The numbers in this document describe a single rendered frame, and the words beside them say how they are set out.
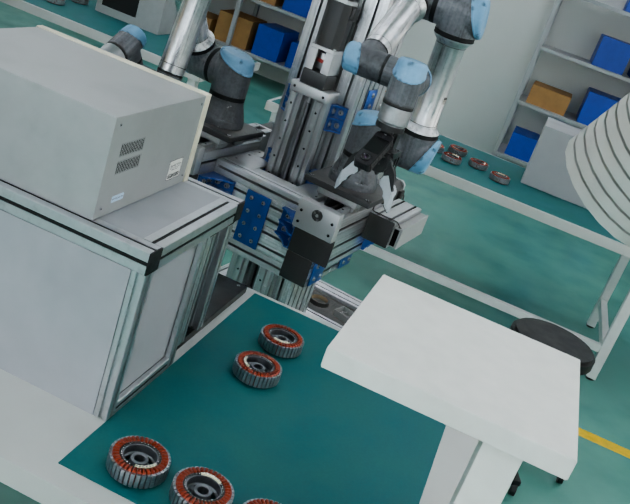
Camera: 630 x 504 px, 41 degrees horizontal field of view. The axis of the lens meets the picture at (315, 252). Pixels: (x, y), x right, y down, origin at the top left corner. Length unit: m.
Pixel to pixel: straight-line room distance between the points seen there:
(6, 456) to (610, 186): 1.10
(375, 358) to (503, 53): 7.34
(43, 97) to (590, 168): 0.99
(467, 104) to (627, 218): 7.60
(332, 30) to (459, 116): 5.99
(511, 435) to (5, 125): 1.04
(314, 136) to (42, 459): 1.47
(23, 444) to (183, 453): 0.29
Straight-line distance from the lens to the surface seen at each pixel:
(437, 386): 1.21
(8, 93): 1.63
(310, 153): 2.68
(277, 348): 2.06
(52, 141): 1.59
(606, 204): 0.95
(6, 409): 1.68
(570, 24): 8.41
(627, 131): 0.94
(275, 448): 1.76
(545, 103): 7.93
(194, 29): 2.44
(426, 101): 2.43
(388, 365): 1.21
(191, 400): 1.81
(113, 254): 1.55
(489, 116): 8.52
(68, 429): 1.66
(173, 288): 1.73
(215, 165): 2.71
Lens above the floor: 1.75
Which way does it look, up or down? 21 degrees down
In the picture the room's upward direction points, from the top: 20 degrees clockwise
